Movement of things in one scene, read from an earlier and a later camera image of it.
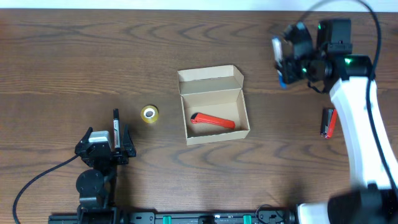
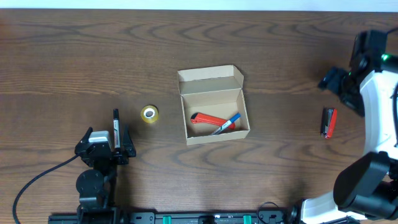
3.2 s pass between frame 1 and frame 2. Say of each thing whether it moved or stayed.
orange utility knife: stayed
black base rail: stayed
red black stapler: stayed
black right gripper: moved
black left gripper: stayed
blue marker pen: moved
